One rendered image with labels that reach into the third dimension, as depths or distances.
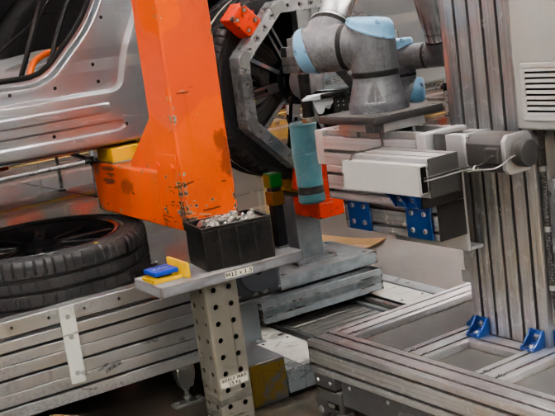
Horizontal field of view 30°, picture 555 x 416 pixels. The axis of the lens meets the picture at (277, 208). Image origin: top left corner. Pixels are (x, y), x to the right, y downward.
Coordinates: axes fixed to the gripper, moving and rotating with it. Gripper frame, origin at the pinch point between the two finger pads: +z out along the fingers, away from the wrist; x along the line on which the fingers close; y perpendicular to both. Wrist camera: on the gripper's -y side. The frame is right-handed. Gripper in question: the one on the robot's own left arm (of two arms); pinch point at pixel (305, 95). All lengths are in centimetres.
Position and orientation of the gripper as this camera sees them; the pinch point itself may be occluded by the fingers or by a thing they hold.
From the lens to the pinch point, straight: 313.0
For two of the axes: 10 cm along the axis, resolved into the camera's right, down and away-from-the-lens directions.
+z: -9.6, 0.8, 2.6
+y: 1.3, 9.7, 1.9
